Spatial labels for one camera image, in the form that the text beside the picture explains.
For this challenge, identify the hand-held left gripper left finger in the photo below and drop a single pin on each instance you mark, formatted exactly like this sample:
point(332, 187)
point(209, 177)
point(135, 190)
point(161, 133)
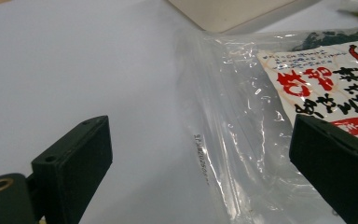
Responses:
point(74, 161)

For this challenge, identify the clear bag with white label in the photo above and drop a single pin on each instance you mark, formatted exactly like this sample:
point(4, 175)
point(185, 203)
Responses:
point(245, 140)

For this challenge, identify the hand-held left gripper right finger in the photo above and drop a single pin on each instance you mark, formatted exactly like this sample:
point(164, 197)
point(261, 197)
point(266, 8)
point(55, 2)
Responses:
point(335, 165)

